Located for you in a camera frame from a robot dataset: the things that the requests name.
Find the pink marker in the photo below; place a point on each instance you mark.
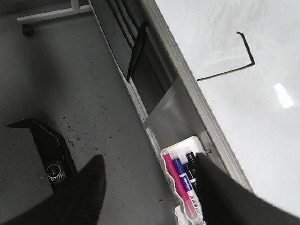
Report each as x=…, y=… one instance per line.
x=178, y=185

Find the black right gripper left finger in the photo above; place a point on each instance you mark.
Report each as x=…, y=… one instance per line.
x=77, y=201

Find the black caster wheel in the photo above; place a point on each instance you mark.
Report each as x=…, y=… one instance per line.
x=28, y=30

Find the black capped marker lower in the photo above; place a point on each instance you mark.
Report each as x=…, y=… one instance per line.
x=191, y=175

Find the white marker tray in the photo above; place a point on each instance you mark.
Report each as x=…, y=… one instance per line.
x=179, y=150

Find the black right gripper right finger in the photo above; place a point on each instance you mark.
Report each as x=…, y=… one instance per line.
x=225, y=202

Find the black capped marker upper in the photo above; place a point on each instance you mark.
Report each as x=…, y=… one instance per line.
x=191, y=162

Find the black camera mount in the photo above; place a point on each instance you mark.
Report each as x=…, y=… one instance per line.
x=53, y=151

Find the blue capped marker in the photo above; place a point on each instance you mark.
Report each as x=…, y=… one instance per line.
x=189, y=189

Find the white whiteboard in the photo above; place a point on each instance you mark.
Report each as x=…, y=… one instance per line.
x=240, y=63

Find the black capped marker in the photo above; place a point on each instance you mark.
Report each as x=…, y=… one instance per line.
x=191, y=175
x=191, y=162

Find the grey whiteboard stand frame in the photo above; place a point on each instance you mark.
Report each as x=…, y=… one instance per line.
x=161, y=101

